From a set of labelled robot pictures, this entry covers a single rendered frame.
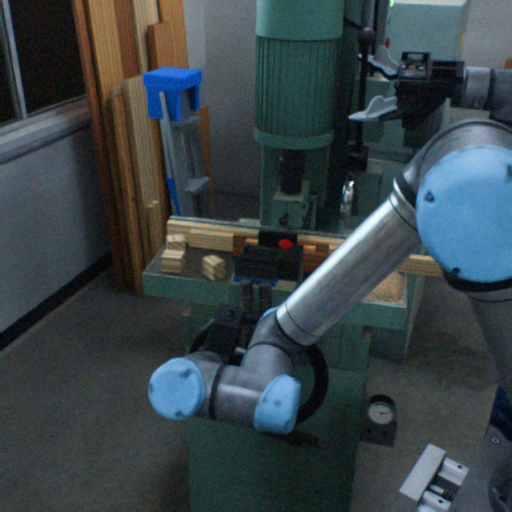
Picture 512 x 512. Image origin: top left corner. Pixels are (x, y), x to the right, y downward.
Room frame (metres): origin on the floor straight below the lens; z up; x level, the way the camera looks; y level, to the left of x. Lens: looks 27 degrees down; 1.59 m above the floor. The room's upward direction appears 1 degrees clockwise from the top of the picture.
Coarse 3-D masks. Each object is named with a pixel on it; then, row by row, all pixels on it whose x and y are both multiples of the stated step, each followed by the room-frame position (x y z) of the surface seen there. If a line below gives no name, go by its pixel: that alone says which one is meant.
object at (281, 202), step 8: (304, 184) 1.34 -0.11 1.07; (280, 192) 1.29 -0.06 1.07; (304, 192) 1.29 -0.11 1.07; (272, 200) 1.25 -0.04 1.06; (280, 200) 1.25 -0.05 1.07; (288, 200) 1.25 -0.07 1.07; (296, 200) 1.24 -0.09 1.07; (304, 200) 1.27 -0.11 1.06; (272, 208) 1.25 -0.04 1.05; (280, 208) 1.25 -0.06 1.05; (288, 208) 1.24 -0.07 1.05; (296, 208) 1.24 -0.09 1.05; (304, 208) 1.25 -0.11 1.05; (272, 216) 1.25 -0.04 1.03; (280, 216) 1.25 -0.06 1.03; (288, 216) 1.24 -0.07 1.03; (296, 216) 1.24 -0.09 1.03; (304, 216) 1.30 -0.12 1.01; (272, 224) 1.25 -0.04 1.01; (288, 224) 1.24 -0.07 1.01; (296, 224) 1.24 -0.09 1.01
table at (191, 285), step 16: (160, 256) 1.28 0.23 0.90; (192, 256) 1.28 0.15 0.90; (224, 256) 1.29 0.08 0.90; (144, 272) 1.20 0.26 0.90; (160, 272) 1.20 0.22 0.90; (192, 272) 1.20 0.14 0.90; (304, 272) 1.22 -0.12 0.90; (400, 272) 1.23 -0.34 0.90; (144, 288) 1.20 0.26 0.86; (160, 288) 1.19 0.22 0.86; (176, 288) 1.18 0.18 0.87; (192, 288) 1.17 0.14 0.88; (208, 288) 1.16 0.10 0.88; (224, 288) 1.16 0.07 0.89; (368, 304) 1.09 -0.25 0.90; (384, 304) 1.09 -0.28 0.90; (400, 304) 1.09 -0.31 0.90; (352, 320) 1.10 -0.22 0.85; (368, 320) 1.09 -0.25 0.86; (384, 320) 1.08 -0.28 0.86; (400, 320) 1.08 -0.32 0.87
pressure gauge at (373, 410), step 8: (368, 400) 1.05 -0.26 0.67; (376, 400) 1.03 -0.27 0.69; (384, 400) 1.02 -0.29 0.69; (392, 400) 1.03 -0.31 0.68; (368, 408) 1.02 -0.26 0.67; (376, 408) 1.02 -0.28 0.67; (384, 408) 1.02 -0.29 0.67; (392, 408) 1.01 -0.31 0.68; (368, 416) 1.02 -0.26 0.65; (376, 416) 1.02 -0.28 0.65; (384, 416) 1.02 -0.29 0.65; (392, 416) 1.01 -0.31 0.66
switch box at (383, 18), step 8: (368, 0) 1.53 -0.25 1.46; (384, 0) 1.53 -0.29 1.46; (368, 8) 1.53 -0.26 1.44; (384, 8) 1.53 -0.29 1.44; (368, 16) 1.53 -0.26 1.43; (384, 16) 1.52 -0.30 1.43; (368, 24) 1.53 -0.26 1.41; (384, 24) 1.52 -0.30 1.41; (384, 32) 1.52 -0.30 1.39; (376, 40) 1.53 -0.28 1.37; (384, 40) 1.53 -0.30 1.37; (360, 48) 1.53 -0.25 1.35; (376, 48) 1.53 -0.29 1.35
